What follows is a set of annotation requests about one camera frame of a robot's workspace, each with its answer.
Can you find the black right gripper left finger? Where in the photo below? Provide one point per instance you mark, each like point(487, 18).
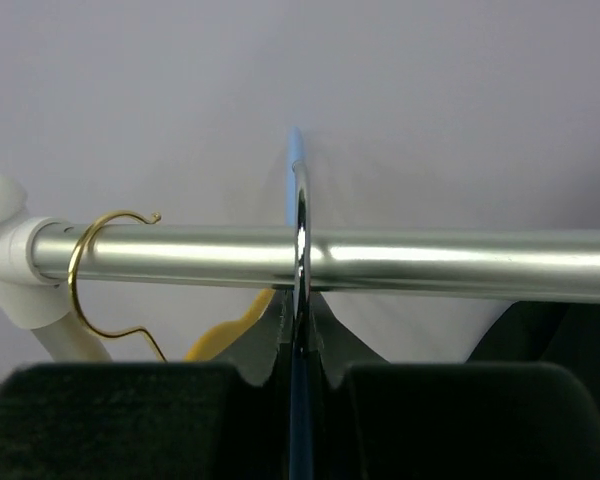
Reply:
point(225, 419)

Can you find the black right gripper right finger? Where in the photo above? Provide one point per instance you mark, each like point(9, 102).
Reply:
point(473, 420)

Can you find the blue hanger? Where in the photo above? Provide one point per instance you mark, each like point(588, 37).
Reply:
point(301, 461)

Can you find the black t shirt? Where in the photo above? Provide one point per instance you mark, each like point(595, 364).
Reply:
point(563, 333)

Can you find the metal clothes rack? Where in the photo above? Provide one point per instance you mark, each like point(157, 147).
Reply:
point(43, 258)

